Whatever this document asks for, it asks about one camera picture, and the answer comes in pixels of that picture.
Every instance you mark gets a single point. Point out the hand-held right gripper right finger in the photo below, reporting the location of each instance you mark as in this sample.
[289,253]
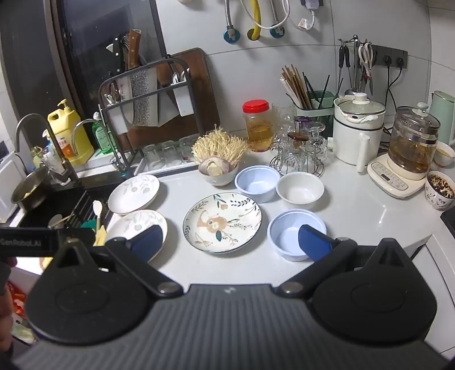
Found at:
[312,245]

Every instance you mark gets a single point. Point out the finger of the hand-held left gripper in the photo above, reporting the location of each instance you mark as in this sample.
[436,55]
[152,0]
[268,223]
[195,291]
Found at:
[53,242]

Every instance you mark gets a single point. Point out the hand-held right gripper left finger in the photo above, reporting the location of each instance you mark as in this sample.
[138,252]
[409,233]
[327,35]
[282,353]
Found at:
[147,243]

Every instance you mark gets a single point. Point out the white leaf pattern plate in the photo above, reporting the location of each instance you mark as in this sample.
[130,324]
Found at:
[131,222]
[133,194]

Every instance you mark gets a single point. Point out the light blue bowl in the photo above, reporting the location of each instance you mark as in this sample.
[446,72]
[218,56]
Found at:
[284,231]
[257,185]

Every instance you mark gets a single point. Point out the plain white bowl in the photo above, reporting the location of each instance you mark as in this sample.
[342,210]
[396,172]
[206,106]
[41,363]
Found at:
[300,190]

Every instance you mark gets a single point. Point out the floral pattern plate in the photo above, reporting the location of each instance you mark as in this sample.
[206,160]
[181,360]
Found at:
[222,222]

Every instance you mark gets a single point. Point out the black kitchen sink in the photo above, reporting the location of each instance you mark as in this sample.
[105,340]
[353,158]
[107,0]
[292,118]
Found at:
[53,208]

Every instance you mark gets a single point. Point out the yellow sponge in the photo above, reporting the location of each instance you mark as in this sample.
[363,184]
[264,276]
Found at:
[100,235]

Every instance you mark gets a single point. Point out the steel pot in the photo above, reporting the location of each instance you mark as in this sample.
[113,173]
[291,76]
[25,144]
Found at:
[30,186]

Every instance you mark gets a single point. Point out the small glass jar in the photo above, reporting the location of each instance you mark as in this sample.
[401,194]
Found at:
[151,154]
[186,148]
[170,151]

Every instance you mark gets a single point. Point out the tall steel faucet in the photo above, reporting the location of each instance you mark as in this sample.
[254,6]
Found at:
[57,149]

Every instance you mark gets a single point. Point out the white bowl holding vegetables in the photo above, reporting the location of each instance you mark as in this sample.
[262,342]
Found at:
[220,180]

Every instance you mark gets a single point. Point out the cut purple onion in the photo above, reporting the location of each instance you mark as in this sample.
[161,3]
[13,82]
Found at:
[212,166]

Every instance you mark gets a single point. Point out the upturned crystal glass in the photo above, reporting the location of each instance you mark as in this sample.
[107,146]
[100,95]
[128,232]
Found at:
[279,144]
[316,140]

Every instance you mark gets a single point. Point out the small steel faucet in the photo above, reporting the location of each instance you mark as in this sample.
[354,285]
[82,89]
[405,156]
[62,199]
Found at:
[112,144]

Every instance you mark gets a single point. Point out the yellow detergent bottle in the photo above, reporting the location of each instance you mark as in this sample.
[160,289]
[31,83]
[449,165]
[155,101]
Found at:
[67,135]

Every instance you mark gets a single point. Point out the green soap bottle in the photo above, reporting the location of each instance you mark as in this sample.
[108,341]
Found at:
[102,137]

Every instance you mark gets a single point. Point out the enoki mushroom bunch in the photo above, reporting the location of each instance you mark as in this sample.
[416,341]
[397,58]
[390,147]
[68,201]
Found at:
[220,147]

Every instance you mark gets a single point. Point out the white cooking pot with lid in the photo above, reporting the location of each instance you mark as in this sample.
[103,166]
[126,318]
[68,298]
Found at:
[355,131]

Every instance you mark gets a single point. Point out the purple glass cup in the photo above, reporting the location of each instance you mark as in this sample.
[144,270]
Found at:
[303,123]

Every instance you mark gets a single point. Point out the tall clear glass tumbler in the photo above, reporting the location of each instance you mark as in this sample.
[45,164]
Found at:
[284,117]

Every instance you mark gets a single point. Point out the glass kettle on cream base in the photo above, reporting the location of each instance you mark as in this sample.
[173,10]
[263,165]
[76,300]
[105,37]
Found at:
[405,149]

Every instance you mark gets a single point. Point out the red lid plastic jar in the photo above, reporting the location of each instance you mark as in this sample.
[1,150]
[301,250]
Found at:
[256,124]

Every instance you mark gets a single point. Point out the black stove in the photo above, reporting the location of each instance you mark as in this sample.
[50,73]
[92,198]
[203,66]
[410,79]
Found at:
[448,220]

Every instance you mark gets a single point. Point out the patterned cup with spices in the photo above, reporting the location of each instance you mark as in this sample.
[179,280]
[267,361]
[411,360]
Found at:
[440,190]

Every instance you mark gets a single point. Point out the green chopstick holder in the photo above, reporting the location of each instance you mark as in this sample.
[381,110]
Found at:
[321,101]

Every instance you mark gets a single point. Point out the steel cleaver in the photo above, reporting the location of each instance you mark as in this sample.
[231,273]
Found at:
[144,96]

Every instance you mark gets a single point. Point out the white cutlery holder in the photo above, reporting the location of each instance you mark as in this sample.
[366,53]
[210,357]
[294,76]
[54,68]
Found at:
[184,98]

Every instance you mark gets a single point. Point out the small white bowl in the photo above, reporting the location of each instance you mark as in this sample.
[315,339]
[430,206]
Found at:
[444,154]

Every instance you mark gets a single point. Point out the bundle of wooden chopsticks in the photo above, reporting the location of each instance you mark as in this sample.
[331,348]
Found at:
[295,85]

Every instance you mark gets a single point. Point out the dark wooden cutting board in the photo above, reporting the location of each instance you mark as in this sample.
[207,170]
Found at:
[202,89]

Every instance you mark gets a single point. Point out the black knife and dish rack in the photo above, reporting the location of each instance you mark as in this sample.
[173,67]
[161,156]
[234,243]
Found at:
[177,62]

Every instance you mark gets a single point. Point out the pale green electric kettle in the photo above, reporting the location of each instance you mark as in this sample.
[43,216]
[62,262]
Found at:
[442,114]

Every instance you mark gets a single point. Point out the dark window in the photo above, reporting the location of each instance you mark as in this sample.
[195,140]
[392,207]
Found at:
[89,35]

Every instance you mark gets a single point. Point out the black wall power outlet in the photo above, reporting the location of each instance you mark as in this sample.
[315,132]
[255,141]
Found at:
[389,57]

